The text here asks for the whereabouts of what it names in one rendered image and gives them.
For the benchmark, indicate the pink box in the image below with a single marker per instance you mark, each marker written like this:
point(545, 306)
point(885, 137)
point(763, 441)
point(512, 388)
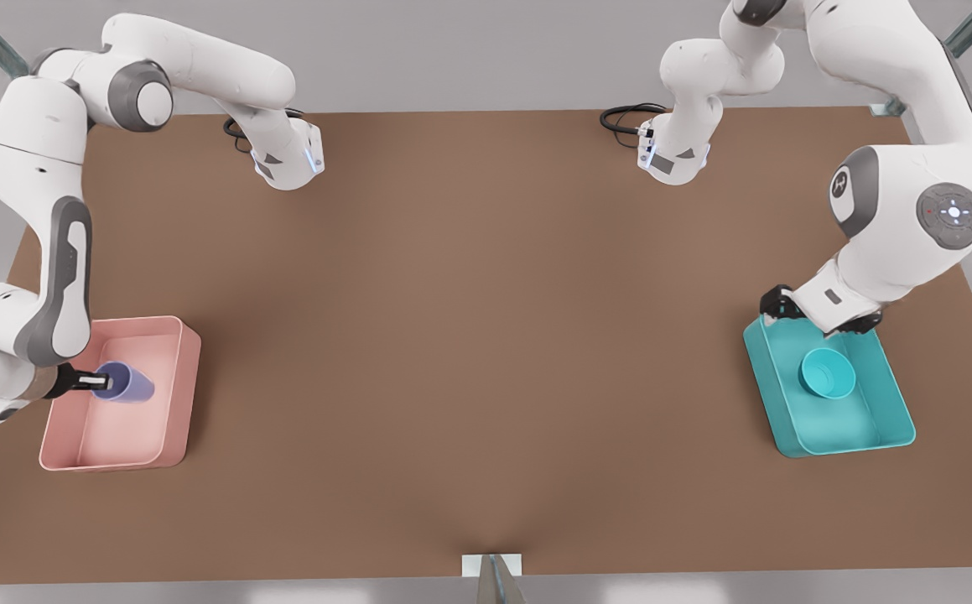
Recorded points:
point(121, 394)

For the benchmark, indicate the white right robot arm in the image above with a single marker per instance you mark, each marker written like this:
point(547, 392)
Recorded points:
point(41, 193)

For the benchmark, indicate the teal box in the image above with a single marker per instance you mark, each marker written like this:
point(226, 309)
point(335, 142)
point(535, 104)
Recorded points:
point(829, 394)

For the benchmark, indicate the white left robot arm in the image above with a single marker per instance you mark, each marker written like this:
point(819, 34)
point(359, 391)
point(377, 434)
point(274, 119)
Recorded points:
point(896, 168)

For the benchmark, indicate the purple cup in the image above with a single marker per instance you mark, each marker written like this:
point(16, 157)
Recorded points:
point(127, 382)

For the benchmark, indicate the teal bowl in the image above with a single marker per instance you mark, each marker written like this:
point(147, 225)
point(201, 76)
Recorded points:
point(827, 374)

